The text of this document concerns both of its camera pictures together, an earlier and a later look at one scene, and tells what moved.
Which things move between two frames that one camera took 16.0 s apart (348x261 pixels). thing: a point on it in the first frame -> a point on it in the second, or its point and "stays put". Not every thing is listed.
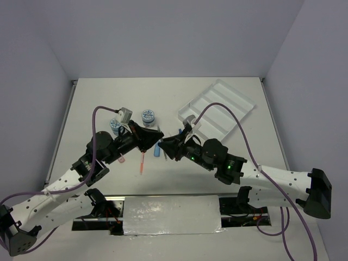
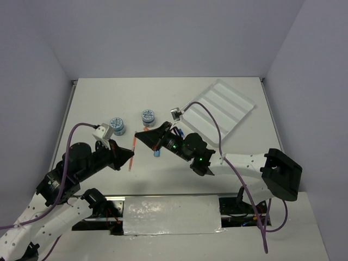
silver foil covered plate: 172,215 stays put
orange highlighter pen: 142,163 -> 133,149
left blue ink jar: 115,124 stays put
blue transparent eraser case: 157,150 stays put
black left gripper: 145,137 -> 119,155
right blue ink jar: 148,117 stays put
